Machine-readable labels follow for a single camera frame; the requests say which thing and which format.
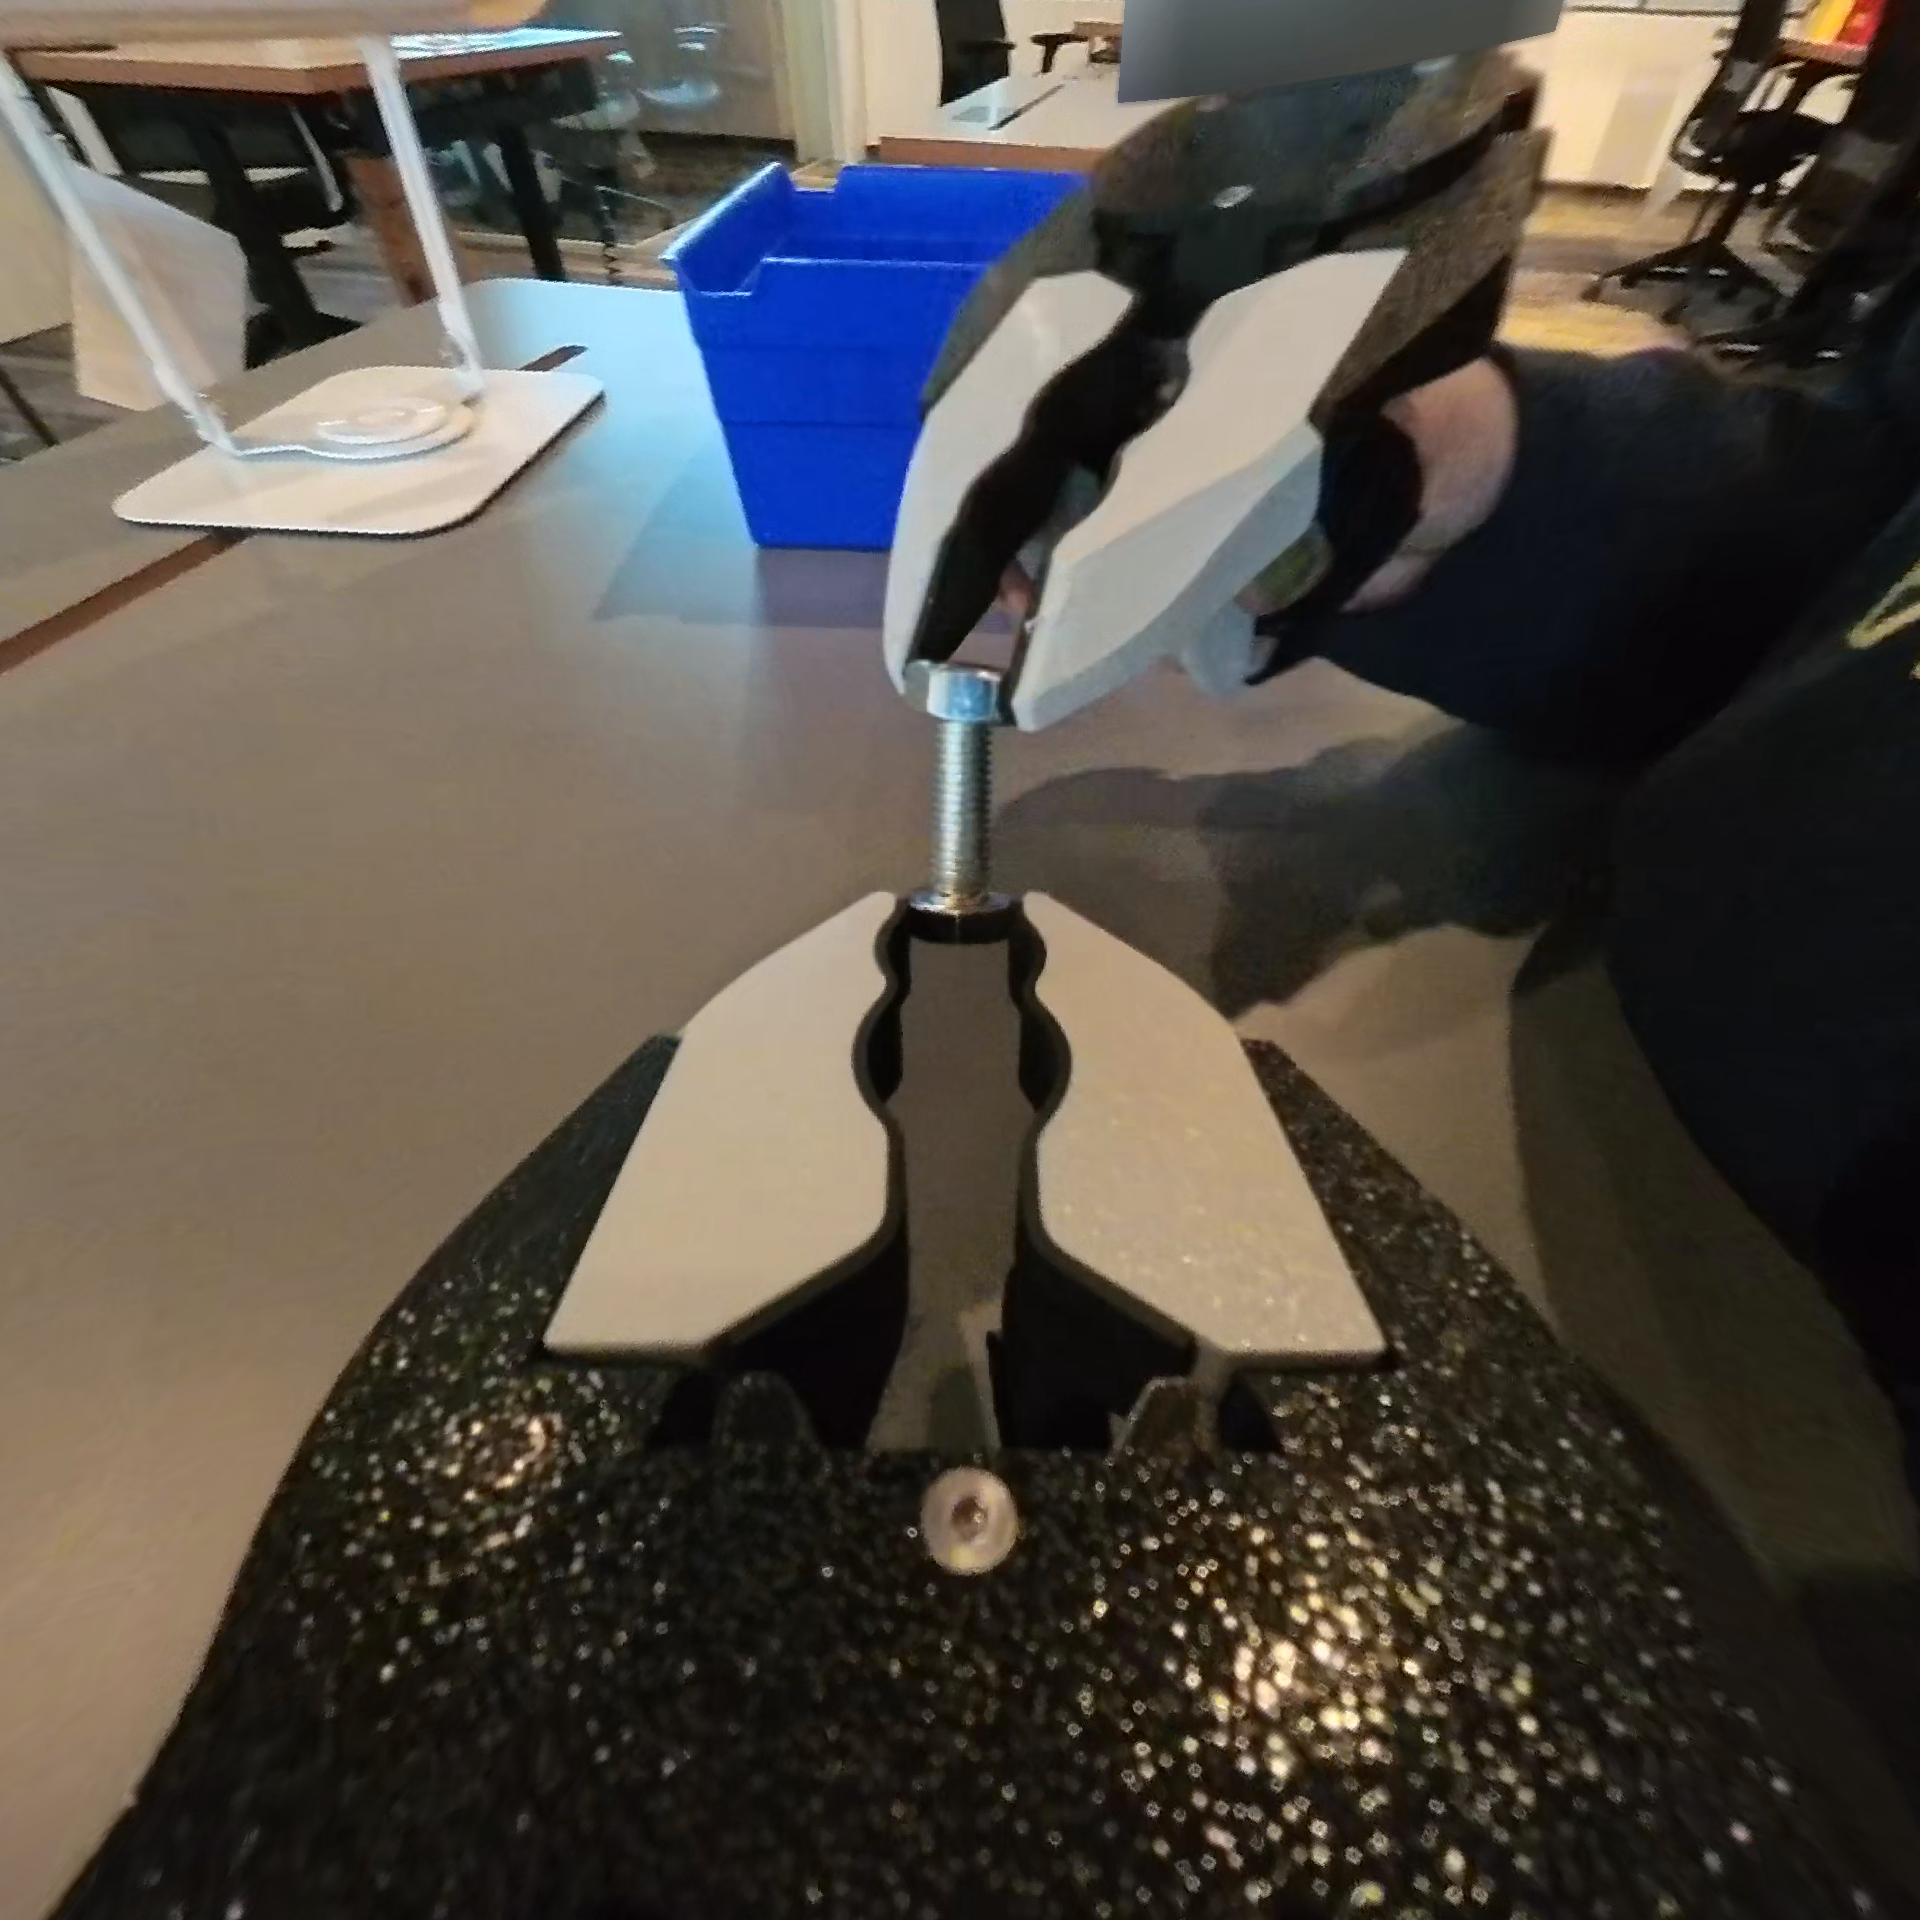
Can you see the black hex nut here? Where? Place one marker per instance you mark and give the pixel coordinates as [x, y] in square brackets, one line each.
[961, 909]

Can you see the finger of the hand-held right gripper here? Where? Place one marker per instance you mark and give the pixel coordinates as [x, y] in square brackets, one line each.
[1201, 510]
[961, 451]

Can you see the silver bolt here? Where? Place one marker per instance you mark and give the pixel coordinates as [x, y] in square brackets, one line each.
[961, 797]

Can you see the light wooden table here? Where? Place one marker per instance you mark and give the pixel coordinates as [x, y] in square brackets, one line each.
[990, 129]

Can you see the blue plastic bin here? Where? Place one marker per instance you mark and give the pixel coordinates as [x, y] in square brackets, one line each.
[809, 375]

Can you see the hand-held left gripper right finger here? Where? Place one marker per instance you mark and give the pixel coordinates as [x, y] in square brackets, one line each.
[1184, 1172]

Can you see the person's right hand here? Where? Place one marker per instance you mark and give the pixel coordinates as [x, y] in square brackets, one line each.
[1463, 451]

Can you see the wooden desk black legs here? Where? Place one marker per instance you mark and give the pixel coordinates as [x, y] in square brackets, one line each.
[299, 61]

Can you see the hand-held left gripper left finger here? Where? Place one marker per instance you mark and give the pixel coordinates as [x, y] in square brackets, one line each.
[751, 1172]

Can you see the black office chair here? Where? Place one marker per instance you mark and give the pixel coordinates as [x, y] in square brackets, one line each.
[1724, 150]

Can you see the white paper bag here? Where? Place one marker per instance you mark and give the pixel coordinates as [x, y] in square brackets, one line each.
[150, 285]

